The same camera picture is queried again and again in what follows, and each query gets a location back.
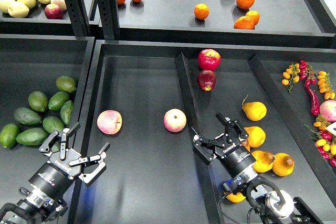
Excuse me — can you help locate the pink apple left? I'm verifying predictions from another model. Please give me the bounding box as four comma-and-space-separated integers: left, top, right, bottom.
97, 110, 122, 135

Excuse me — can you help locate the small orange right shelf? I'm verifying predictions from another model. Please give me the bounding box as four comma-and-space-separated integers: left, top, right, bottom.
246, 10, 260, 26

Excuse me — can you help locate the green avocado upper left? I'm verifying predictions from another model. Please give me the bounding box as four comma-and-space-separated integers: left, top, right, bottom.
28, 91, 48, 112

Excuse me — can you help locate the red cherry tomato cluster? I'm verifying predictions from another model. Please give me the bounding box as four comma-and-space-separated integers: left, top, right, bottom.
299, 60, 317, 86

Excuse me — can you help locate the orange cherry tomato cluster left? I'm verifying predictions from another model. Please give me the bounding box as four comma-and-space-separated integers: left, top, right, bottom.
281, 63, 300, 93

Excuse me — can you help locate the green avocado middle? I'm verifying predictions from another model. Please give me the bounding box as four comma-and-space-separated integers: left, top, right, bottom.
48, 91, 70, 111

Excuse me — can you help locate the dark red apple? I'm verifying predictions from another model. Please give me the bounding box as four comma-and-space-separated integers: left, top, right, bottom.
196, 70, 216, 92

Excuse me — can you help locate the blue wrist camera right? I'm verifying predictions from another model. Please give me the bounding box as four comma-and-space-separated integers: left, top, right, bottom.
223, 176, 247, 193

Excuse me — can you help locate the green avocado top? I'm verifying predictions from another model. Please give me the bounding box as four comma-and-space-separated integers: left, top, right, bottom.
56, 76, 77, 93

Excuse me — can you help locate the bright green avocado far left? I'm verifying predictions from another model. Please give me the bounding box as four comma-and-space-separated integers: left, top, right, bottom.
1, 123, 21, 148

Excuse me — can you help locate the black left tray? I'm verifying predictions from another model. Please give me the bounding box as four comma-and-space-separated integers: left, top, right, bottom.
0, 34, 95, 224

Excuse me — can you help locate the black tray divider left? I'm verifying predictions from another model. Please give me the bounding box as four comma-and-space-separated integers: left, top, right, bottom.
175, 52, 225, 223

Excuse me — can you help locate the black middle tray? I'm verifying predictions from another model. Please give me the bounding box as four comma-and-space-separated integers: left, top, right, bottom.
68, 41, 335, 223

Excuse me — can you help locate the green avocado bottom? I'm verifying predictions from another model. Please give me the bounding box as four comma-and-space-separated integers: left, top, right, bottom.
16, 127, 49, 146

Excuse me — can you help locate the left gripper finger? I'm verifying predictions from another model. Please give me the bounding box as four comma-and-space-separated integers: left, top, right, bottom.
39, 122, 80, 160
69, 142, 110, 186

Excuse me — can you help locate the pink apple right edge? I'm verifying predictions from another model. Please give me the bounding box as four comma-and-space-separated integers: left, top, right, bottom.
320, 100, 336, 122

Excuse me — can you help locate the front orange shelf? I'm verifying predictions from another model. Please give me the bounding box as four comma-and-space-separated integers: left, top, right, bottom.
234, 16, 255, 29

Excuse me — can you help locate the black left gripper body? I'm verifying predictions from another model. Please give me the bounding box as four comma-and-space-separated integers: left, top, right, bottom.
28, 148, 81, 197

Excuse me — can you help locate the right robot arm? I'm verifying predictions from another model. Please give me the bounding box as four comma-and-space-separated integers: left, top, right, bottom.
193, 113, 322, 223

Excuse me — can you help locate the orange cherry tomato cluster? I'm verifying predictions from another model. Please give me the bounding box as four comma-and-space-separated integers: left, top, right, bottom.
281, 63, 300, 93
318, 71, 335, 100

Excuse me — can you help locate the white label card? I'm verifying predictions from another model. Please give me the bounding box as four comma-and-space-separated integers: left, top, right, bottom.
325, 122, 336, 136

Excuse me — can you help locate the black tray divider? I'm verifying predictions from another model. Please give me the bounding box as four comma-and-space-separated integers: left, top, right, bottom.
248, 56, 335, 204
175, 52, 225, 223

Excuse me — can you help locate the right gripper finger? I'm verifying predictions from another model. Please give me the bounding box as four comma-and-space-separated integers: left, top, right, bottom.
216, 112, 248, 145
191, 126, 217, 165

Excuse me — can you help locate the red chili pepper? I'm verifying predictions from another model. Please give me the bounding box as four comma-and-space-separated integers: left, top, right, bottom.
304, 80, 320, 116

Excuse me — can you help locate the yellow pear top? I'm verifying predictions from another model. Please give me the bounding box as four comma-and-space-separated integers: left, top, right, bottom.
241, 95, 267, 121

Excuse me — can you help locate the pink apple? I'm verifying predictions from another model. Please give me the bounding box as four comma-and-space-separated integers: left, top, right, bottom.
163, 109, 186, 133
97, 110, 122, 135

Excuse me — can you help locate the black tray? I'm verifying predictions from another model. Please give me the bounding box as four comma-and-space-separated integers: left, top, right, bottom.
0, 34, 95, 224
68, 41, 335, 223

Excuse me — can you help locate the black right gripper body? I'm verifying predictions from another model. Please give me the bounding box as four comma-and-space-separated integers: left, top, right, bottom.
214, 134, 256, 176

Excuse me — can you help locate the orange centre shelf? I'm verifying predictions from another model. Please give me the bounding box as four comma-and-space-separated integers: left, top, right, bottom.
194, 3, 209, 20

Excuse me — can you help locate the green avocado centre low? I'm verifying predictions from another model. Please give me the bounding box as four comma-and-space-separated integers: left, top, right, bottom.
43, 116, 65, 133

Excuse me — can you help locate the dark green avocado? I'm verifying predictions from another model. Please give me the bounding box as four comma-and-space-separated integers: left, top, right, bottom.
42, 138, 60, 153

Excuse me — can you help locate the mixed cherry tomatoes lower right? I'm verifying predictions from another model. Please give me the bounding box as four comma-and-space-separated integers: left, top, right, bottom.
304, 114, 335, 168

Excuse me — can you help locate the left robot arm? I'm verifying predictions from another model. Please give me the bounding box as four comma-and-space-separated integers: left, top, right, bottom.
1, 123, 110, 223

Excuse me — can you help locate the bright red apple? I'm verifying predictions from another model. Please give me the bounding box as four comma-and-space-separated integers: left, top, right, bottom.
198, 49, 221, 71

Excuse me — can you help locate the orange cherry tomato cluster right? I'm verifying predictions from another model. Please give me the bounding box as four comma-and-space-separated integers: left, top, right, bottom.
318, 71, 335, 100

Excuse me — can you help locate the pink apple centre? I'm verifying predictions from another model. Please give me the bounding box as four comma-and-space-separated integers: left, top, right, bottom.
163, 109, 186, 133

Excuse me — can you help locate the black tray divider right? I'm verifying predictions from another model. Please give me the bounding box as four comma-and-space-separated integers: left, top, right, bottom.
248, 56, 335, 204

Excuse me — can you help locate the green avocado by tray edge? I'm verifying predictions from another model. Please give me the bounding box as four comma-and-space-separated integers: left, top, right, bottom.
60, 100, 74, 126

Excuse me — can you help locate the dark avocado left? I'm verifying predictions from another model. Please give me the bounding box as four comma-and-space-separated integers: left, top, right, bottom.
14, 107, 42, 125

